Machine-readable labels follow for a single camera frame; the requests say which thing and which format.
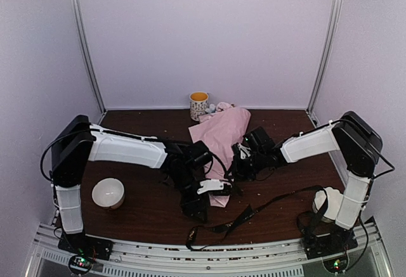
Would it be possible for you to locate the purple pink wrapping paper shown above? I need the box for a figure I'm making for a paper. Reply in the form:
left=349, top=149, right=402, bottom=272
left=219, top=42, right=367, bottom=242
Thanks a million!
left=188, top=107, right=252, bottom=208

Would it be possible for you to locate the left aluminium frame post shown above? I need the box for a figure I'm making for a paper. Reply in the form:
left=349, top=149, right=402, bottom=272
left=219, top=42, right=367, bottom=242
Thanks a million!
left=71, top=0, right=107, bottom=113

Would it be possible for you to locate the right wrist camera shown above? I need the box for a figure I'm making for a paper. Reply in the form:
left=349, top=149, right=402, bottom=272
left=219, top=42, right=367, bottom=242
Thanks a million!
left=232, top=143, right=251, bottom=160

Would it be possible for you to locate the right aluminium frame post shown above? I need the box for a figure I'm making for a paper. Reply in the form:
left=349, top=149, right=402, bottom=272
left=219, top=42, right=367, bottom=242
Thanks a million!
left=306, top=0, right=343, bottom=115

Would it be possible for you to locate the patterned mug orange inside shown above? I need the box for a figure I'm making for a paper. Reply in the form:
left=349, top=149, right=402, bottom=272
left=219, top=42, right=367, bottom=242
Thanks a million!
left=190, top=91, right=209, bottom=122

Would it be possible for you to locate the front aluminium rail base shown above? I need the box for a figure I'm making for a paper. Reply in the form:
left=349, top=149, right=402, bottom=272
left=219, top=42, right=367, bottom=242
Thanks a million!
left=22, top=223, right=395, bottom=276

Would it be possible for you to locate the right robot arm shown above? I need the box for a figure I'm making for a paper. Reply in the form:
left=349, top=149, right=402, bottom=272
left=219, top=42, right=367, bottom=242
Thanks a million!
left=231, top=111, right=395, bottom=258

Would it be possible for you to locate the white round bowl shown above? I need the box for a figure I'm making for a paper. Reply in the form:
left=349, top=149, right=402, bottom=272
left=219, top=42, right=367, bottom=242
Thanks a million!
left=91, top=178, right=125, bottom=210

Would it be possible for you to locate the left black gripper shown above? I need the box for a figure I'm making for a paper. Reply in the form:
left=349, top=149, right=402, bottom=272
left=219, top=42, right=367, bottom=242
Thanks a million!
left=169, top=168, right=209, bottom=223

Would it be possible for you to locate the aluminium frame post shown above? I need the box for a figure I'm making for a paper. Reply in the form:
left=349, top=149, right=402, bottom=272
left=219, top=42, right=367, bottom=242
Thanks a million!
left=71, top=0, right=107, bottom=113
left=306, top=0, right=343, bottom=115

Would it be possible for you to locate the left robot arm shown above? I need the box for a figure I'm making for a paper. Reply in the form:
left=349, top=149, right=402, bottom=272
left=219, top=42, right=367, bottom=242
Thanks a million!
left=37, top=115, right=211, bottom=254

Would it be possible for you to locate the black lettered ribbon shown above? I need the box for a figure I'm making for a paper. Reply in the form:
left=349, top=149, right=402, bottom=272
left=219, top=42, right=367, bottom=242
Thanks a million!
left=185, top=185, right=329, bottom=252

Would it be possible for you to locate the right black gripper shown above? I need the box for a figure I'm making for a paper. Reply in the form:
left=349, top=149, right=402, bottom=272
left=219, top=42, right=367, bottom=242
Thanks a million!
left=225, top=150, right=267, bottom=181

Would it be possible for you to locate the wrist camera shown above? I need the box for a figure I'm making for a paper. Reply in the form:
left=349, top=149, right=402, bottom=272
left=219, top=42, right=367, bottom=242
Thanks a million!
left=232, top=143, right=251, bottom=160
left=197, top=179, right=232, bottom=196

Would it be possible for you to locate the white scalloped bowl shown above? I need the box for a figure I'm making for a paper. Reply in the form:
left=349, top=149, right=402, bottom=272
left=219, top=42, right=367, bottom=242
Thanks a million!
left=312, top=187, right=343, bottom=223

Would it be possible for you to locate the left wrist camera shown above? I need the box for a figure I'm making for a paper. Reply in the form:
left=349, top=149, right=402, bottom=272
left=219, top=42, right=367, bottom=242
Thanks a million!
left=197, top=179, right=232, bottom=196

